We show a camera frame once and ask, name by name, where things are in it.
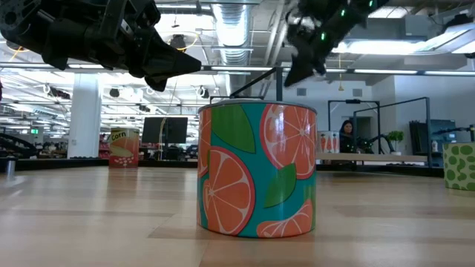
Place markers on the silver ventilation duct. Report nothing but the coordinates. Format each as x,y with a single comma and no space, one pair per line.
232,33

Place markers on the black computer monitor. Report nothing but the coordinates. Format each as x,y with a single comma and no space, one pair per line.
165,130

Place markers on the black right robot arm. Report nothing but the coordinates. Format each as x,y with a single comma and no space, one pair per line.
367,11

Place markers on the white round column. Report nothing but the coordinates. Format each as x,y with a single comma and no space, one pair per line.
84,115

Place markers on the teal can with orange slices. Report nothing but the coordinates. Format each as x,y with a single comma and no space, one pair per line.
256,170

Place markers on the black background robot arm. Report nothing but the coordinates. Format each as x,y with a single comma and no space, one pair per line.
454,130

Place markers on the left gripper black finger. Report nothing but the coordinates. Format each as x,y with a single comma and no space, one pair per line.
157,83
167,61

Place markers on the potted green plant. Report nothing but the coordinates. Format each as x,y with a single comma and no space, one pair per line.
395,137

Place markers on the orange corn can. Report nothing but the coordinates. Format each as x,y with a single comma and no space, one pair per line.
124,148

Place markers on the green dotted can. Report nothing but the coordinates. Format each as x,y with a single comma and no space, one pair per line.
460,167

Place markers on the white can with carrot print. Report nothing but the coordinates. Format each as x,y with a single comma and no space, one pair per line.
329,142

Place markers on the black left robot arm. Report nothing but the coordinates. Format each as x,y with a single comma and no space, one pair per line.
22,20

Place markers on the person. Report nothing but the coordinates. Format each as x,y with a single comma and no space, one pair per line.
347,139

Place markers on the black metal bar frame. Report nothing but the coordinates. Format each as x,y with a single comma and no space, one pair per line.
279,83

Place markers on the dark equipment cabinet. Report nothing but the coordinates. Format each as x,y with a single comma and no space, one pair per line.
423,137

